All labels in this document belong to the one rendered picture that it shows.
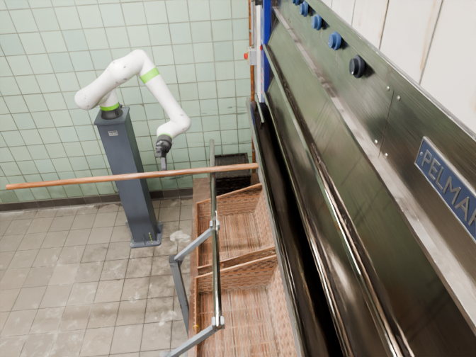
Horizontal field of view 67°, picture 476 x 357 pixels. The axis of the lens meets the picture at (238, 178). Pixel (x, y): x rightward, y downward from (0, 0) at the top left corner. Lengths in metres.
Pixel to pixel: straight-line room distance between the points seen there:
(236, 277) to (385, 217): 1.38
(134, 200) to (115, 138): 0.57
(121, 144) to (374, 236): 2.11
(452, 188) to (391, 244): 0.22
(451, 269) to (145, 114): 2.82
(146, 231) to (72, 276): 0.66
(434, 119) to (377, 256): 0.32
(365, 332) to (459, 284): 0.40
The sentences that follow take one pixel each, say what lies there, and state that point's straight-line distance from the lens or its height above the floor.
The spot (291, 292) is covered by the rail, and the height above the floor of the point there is 1.44.
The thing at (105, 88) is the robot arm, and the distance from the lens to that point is 2.23.
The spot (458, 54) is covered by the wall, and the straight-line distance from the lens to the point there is 0.53.
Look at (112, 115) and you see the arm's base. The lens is 2.57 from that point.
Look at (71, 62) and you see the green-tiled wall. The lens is 3.13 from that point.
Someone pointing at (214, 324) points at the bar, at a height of 1.17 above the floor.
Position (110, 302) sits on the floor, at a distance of 2.99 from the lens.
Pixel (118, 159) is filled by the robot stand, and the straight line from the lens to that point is 2.72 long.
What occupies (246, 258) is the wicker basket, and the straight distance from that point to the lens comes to 2.02.
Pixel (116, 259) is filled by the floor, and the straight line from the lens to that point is 3.24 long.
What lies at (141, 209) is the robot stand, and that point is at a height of 0.40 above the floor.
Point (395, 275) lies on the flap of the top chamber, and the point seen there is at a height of 1.78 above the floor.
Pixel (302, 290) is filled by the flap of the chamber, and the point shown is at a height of 1.41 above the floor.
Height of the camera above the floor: 2.33
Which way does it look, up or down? 38 degrees down
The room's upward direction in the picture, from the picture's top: 3 degrees counter-clockwise
